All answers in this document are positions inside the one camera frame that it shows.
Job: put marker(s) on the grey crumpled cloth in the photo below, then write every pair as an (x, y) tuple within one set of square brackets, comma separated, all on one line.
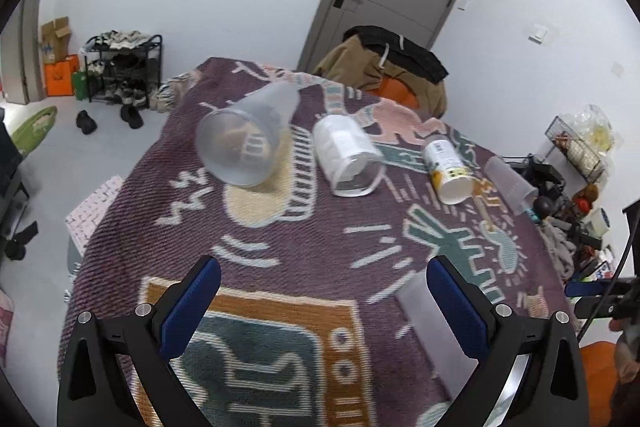
[(560, 250)]

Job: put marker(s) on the white wall switch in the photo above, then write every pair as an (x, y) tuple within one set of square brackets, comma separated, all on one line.
[(538, 34)]

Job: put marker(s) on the cardboard box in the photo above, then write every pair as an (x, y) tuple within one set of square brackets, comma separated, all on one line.
[(55, 37)]

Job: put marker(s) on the white pink tiled box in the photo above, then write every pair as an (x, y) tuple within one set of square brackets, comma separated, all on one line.
[(82, 222)]

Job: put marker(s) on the black shoe rack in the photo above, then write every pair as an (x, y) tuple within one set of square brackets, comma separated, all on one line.
[(122, 67)]

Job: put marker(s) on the yellow white paper cup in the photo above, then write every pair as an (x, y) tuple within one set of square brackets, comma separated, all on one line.
[(451, 179)]

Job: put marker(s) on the green slipper mat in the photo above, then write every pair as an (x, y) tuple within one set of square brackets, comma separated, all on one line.
[(29, 135)]

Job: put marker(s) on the brown plush toy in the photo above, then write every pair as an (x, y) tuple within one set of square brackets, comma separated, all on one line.
[(584, 199)]

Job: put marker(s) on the small frosted plastic cup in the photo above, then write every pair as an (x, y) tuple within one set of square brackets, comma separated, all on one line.
[(518, 193)]

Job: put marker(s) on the black wire basket shelf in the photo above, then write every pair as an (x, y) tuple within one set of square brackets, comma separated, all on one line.
[(579, 154)]

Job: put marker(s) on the clear plastic bag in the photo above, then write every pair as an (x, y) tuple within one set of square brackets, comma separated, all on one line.
[(592, 125)]

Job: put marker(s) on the white glossy cup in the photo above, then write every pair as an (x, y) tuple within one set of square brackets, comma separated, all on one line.
[(350, 162)]

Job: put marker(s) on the orange chair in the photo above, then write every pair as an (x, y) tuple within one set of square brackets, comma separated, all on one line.
[(397, 91)]

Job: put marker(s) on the large frosted plastic cup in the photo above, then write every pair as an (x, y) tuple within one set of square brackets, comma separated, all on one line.
[(238, 144)]

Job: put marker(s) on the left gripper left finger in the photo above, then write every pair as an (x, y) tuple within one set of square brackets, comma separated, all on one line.
[(94, 391)]

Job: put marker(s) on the black garment on chair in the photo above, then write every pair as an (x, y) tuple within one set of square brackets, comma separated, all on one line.
[(400, 51)]

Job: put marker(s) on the brown jacket on chair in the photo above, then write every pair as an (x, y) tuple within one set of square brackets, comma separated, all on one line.
[(351, 64)]

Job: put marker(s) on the purple patterned woven blanket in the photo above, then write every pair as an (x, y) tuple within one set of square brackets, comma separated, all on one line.
[(306, 329)]

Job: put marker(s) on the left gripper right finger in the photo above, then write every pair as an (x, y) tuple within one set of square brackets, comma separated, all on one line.
[(529, 371)]

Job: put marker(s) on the black shoe pair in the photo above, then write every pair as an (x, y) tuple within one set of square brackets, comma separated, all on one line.
[(123, 116)]

